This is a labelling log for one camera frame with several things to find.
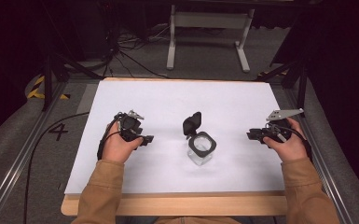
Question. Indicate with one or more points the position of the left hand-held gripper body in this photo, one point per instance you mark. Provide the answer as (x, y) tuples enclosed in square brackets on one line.
[(130, 126)]

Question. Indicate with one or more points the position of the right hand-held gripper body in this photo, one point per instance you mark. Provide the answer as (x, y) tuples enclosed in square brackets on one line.
[(278, 132)]

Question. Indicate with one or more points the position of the person's right hand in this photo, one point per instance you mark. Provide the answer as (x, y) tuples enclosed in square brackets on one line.
[(292, 147)]

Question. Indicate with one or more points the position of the person's left hand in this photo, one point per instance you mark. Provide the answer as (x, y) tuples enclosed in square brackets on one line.
[(116, 149)]

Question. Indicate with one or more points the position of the white table mat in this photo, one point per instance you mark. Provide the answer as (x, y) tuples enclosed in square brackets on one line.
[(174, 105)]

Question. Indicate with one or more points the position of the black tripod stand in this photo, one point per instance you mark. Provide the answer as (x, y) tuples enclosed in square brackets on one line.
[(301, 84), (48, 81)]

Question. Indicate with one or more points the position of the clear jar with black lid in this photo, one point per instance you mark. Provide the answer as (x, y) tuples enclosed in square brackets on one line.
[(202, 146)]

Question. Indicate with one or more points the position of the yellow and black floor tape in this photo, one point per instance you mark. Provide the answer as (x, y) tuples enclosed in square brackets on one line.
[(37, 90)]

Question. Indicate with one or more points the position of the white metal stand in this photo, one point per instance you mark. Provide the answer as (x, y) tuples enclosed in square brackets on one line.
[(209, 20)]

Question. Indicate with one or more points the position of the aluminium rail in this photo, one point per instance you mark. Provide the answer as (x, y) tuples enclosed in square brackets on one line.
[(18, 161), (326, 161)]

